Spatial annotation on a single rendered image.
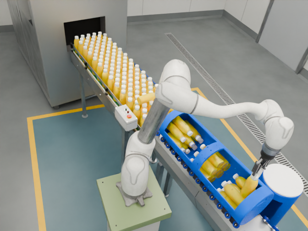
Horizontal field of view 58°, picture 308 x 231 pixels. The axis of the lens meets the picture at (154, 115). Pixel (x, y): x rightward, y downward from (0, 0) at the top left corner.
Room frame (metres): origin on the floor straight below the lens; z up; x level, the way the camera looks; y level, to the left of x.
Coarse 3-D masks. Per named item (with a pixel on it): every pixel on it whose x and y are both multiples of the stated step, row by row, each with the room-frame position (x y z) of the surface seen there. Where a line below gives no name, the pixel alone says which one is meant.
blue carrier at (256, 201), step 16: (176, 112) 1.58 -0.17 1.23; (160, 128) 1.52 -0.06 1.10; (176, 144) 1.37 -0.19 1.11; (208, 144) 1.47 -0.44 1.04; (224, 176) 1.24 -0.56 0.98; (256, 192) 0.96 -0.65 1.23; (272, 192) 0.99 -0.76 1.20; (240, 208) 0.89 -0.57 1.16; (256, 208) 0.91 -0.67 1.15; (240, 224) 0.86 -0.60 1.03
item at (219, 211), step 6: (156, 138) 1.59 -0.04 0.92; (162, 144) 1.53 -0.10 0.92; (168, 150) 1.47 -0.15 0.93; (174, 156) 1.41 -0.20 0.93; (180, 162) 1.35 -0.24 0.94; (180, 168) 1.32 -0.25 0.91; (186, 174) 1.27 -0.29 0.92; (192, 180) 1.21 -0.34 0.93; (198, 186) 1.17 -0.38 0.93; (204, 192) 1.12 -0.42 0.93; (210, 204) 1.04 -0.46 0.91; (216, 210) 1.00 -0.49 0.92; (222, 216) 0.96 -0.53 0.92; (228, 222) 0.92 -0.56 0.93; (234, 228) 0.88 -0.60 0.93
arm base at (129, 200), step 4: (116, 184) 1.00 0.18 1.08; (120, 184) 1.00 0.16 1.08; (120, 188) 0.97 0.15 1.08; (124, 192) 0.93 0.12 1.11; (144, 192) 0.95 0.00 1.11; (148, 192) 0.97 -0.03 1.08; (124, 196) 0.92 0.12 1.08; (128, 196) 0.91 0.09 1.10; (132, 196) 0.91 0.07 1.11; (136, 196) 0.91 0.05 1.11; (140, 196) 0.92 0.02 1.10; (144, 196) 0.94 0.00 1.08; (148, 196) 0.95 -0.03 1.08; (124, 200) 0.90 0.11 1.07; (128, 200) 0.90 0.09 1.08; (132, 200) 0.90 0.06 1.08; (136, 200) 0.90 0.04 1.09; (140, 200) 0.90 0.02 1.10; (128, 204) 0.87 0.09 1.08; (140, 204) 0.88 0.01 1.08; (144, 204) 0.88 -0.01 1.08
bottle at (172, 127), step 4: (172, 124) 1.56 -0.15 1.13; (168, 128) 1.54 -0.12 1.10; (172, 128) 1.52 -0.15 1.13; (176, 128) 1.51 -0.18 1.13; (172, 132) 1.49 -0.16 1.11; (176, 132) 1.48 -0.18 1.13; (180, 132) 1.48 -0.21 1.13; (176, 136) 1.46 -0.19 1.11; (180, 136) 1.45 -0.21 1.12; (180, 140) 1.44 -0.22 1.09
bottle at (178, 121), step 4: (172, 120) 1.59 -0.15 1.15; (176, 120) 1.57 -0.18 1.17; (180, 120) 1.56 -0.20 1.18; (176, 124) 1.54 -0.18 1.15; (180, 124) 1.53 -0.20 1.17; (184, 124) 1.52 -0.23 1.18; (180, 128) 1.50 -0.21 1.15; (184, 128) 1.49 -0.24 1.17; (188, 128) 1.49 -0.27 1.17; (184, 132) 1.47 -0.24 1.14
